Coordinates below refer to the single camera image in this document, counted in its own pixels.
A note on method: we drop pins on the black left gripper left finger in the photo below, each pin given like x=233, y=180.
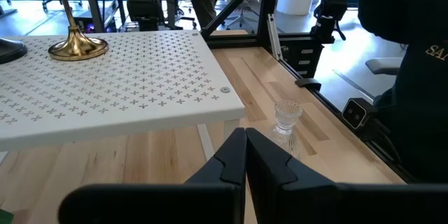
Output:
x=217, y=196

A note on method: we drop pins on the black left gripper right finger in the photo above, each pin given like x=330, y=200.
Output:
x=280, y=189

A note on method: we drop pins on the gold brass candlestick holder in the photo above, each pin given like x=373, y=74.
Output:
x=77, y=47

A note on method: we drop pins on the tall black candlestick holder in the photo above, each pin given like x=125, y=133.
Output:
x=10, y=50

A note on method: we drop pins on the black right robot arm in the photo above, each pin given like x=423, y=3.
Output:
x=141, y=3

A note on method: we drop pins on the clear ribbed glass candle holder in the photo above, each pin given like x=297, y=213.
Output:
x=287, y=113

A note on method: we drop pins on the black drawer unit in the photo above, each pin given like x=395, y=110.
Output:
x=301, y=67

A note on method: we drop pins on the white perforated metal shelf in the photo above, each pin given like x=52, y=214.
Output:
x=140, y=77

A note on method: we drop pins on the person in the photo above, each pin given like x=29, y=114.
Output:
x=420, y=112
x=203, y=0

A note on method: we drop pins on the grey chair armrest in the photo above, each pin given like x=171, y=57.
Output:
x=383, y=66

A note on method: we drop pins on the grey office chair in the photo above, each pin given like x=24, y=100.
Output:
x=241, y=10

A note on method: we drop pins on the black table-level camera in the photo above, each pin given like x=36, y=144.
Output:
x=354, y=112

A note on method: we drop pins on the black clamp bracket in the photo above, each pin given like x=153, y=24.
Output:
x=308, y=83

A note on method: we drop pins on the silver aluminium rail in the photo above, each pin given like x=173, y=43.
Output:
x=274, y=38

